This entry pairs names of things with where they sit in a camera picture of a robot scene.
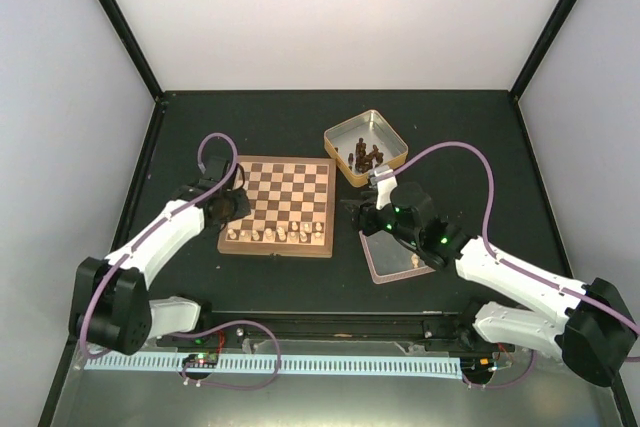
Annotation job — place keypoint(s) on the small circuit board left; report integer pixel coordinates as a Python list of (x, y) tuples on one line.
[(200, 360)]

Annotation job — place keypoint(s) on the white slotted cable duct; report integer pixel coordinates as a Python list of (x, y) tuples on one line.
[(266, 364)]

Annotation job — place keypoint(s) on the gold tin box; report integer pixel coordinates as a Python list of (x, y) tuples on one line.
[(340, 140)]

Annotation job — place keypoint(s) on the black frame post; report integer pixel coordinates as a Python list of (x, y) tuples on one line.
[(127, 38), (545, 40)]

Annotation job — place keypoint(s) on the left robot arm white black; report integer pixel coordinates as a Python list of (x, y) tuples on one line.
[(111, 305)]

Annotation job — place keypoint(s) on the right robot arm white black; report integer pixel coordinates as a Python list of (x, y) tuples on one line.
[(586, 326)]

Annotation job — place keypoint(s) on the left black frame post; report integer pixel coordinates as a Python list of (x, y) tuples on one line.
[(127, 38)]

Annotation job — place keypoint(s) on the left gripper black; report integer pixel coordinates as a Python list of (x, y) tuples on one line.
[(242, 208)]

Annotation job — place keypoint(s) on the pile of dark chess pieces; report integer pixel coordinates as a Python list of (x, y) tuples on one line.
[(363, 159)]

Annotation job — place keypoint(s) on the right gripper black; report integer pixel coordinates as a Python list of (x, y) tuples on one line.
[(365, 212)]

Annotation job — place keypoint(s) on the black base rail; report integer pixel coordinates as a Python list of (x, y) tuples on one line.
[(438, 330)]

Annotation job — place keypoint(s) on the wooden chess board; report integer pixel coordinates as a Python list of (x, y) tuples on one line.
[(282, 190)]

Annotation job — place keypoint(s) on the right black frame post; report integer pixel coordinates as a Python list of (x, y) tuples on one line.
[(545, 40)]

